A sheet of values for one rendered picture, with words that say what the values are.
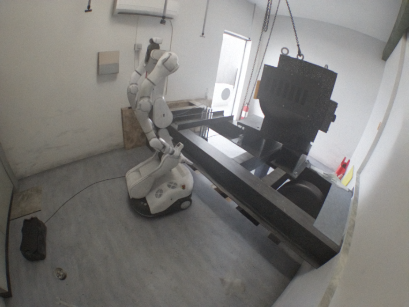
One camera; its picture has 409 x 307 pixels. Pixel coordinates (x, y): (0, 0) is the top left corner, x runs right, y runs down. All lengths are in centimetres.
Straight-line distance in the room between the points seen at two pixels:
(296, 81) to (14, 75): 290
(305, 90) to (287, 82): 15
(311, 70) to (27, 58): 290
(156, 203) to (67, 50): 206
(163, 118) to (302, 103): 103
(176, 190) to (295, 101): 122
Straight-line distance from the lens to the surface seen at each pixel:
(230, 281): 151
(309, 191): 164
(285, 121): 137
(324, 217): 138
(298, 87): 132
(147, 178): 151
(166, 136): 140
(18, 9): 266
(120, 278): 155
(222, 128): 248
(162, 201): 155
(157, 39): 121
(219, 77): 843
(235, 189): 148
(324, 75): 145
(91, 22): 243
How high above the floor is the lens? 145
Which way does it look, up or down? 32 degrees down
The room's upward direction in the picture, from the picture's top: 10 degrees clockwise
